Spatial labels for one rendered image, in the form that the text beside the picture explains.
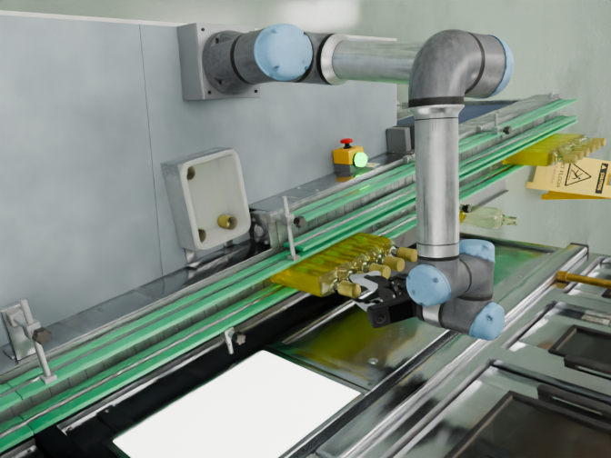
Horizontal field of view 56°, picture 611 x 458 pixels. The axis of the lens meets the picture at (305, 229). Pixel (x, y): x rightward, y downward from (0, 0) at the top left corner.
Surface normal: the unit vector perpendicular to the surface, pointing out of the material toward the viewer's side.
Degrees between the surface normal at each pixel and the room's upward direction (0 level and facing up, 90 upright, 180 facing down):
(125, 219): 0
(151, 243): 0
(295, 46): 8
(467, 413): 90
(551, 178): 77
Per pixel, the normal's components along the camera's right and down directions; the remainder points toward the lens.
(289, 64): 0.60, 0.08
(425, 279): -0.72, 0.14
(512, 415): -0.14, -0.94
